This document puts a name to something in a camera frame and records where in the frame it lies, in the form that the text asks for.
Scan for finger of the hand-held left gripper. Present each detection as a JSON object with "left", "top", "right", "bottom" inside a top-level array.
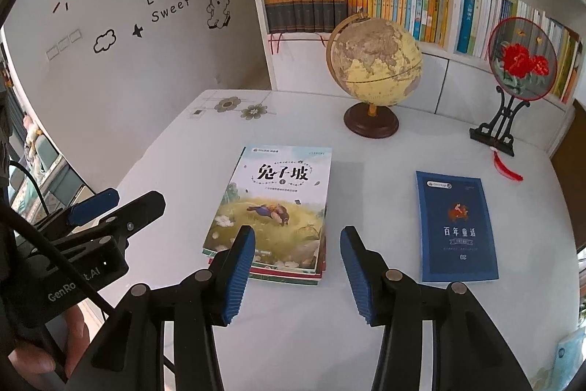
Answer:
[
  {"left": 48, "top": 191, "right": 166, "bottom": 254},
  {"left": 34, "top": 188, "right": 120, "bottom": 238}
]

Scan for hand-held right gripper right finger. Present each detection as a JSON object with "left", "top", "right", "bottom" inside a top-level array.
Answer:
[{"left": 340, "top": 225, "right": 534, "bottom": 391}]

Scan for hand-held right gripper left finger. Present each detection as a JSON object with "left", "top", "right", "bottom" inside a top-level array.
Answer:
[{"left": 50, "top": 225, "right": 257, "bottom": 391}]

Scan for light green book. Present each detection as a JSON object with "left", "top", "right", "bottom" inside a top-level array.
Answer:
[{"left": 201, "top": 146, "right": 333, "bottom": 287}]

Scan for row of blue white books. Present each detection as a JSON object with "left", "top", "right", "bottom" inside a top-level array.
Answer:
[{"left": 455, "top": 0, "right": 584, "bottom": 105}]

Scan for person's left hand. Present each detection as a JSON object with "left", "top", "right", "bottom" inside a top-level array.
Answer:
[{"left": 7, "top": 306, "right": 92, "bottom": 383}]

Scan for dark blue fairy tale book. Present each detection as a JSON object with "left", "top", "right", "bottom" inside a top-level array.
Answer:
[{"left": 415, "top": 170, "right": 500, "bottom": 283}]

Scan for red tassel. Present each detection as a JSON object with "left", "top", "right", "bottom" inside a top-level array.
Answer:
[{"left": 491, "top": 146, "right": 524, "bottom": 182}]

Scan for white bookshelf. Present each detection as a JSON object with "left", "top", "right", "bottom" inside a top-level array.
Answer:
[{"left": 240, "top": 0, "right": 586, "bottom": 158}]

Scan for antique style desk globe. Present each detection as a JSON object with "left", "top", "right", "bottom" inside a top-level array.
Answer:
[{"left": 326, "top": 8, "right": 423, "bottom": 140}]

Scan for pale blue printed booklet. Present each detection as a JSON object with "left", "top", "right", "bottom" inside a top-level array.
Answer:
[{"left": 552, "top": 324, "right": 586, "bottom": 387}]

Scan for round embroidered fan on stand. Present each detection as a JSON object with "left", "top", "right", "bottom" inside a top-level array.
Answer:
[{"left": 469, "top": 18, "right": 559, "bottom": 158}]

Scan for red wire book stand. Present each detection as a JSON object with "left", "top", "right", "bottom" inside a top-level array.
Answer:
[{"left": 269, "top": 31, "right": 331, "bottom": 55}]

